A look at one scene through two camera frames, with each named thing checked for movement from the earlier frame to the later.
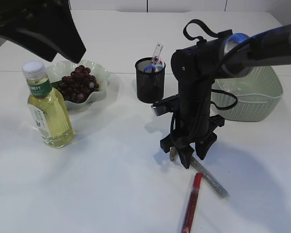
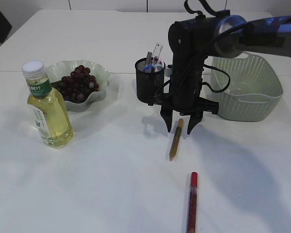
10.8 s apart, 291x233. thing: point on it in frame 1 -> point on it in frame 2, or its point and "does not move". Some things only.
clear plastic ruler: [157, 50] does not move
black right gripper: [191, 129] -> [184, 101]
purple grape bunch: [76, 87] does not move
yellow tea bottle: [48, 108] does not move
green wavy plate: [64, 68] does not move
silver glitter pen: [213, 183] -> [148, 57]
